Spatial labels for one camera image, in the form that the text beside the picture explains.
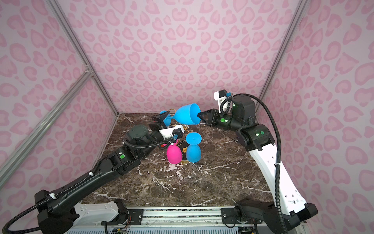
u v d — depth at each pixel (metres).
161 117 0.55
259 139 0.41
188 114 0.53
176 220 0.72
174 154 0.73
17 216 0.36
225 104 0.51
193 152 0.73
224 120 0.50
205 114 0.59
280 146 0.41
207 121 0.52
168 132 0.54
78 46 0.82
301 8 0.70
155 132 0.56
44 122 0.64
